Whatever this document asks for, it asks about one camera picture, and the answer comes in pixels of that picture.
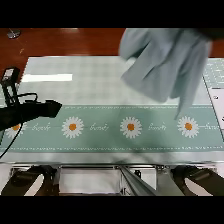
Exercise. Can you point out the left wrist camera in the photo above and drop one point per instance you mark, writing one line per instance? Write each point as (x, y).
(10, 80)

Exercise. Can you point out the light blue shirt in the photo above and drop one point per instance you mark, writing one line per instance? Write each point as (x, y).
(163, 63)

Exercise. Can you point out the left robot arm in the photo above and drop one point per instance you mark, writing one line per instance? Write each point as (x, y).
(13, 115)

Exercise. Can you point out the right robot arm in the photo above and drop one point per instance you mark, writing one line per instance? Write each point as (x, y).
(200, 178)

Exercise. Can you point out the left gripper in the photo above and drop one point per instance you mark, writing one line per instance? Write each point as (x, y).
(46, 108)

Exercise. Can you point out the silver frame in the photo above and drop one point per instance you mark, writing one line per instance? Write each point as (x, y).
(136, 181)

